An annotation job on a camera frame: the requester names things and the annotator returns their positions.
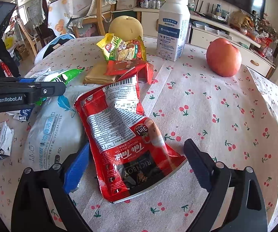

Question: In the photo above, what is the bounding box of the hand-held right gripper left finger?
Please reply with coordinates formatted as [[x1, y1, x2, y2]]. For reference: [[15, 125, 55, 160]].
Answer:
[[11, 142, 93, 232]]

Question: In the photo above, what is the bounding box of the yellow plastic bag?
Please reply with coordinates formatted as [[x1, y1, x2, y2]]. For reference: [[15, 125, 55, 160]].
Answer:
[[5, 35, 15, 49]]

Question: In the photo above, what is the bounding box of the red milk tea bag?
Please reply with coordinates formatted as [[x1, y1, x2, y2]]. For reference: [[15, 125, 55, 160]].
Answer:
[[74, 74, 187, 204]]

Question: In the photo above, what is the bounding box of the red white snack wrapper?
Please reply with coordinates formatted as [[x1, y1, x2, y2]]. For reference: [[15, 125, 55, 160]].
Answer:
[[104, 60, 154, 84]]

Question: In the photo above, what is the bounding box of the fruit print white cloth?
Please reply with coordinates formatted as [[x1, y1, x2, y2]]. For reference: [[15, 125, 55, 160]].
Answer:
[[47, 0, 75, 35]]

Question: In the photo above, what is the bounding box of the white plastic bottle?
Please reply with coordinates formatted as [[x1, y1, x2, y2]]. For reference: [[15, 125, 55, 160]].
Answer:
[[156, 0, 191, 62]]

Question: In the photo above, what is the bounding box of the blue white bag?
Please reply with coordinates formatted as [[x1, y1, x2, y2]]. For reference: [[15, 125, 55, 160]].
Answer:
[[34, 34, 77, 65]]

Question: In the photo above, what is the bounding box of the dried flower bouquet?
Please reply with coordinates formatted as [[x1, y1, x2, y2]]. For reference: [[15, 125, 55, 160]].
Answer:
[[255, 11, 278, 44]]

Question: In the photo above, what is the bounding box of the tan folded paper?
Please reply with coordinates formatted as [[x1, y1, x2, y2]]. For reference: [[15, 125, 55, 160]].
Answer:
[[83, 61, 117, 85]]

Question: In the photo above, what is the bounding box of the row of silver cans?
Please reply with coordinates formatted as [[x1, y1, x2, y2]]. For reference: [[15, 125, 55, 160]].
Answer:
[[140, 0, 165, 9]]

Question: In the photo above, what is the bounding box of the black television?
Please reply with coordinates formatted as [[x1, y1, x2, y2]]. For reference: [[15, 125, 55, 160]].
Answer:
[[250, 0, 267, 22]]

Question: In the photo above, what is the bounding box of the white television cabinet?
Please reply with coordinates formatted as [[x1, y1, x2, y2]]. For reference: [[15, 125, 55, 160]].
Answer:
[[133, 7, 276, 77]]

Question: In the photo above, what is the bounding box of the yellow green snack wrapper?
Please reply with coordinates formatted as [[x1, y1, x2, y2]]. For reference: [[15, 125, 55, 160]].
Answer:
[[96, 32, 147, 62]]

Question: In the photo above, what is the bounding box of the yellow pear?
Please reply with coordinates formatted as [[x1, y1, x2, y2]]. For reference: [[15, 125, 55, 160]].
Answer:
[[108, 15, 144, 39]]

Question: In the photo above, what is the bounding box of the green white carton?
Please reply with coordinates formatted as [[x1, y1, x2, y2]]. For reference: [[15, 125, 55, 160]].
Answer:
[[35, 68, 85, 106]]

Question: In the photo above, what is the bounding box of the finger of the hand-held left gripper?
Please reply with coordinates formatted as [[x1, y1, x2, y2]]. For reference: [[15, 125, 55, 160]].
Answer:
[[0, 81, 66, 116], [0, 77, 43, 84]]

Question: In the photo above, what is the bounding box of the white feather print wipes pack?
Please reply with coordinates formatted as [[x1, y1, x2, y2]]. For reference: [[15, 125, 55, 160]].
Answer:
[[27, 84, 91, 174]]

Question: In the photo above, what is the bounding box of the pale green lace cloth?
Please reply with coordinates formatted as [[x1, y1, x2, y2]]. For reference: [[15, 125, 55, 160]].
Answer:
[[26, 0, 48, 31]]

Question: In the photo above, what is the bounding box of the light wooden chair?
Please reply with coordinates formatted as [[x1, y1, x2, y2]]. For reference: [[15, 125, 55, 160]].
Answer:
[[72, 0, 116, 38]]

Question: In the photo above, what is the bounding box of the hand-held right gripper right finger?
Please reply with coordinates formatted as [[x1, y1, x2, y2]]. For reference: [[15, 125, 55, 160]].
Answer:
[[184, 139, 267, 232]]

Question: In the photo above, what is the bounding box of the small white blue sachet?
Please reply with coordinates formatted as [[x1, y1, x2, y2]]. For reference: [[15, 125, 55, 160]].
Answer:
[[7, 108, 30, 122]]

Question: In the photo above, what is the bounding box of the red apple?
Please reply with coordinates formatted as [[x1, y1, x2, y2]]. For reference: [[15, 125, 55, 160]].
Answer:
[[206, 38, 242, 78]]

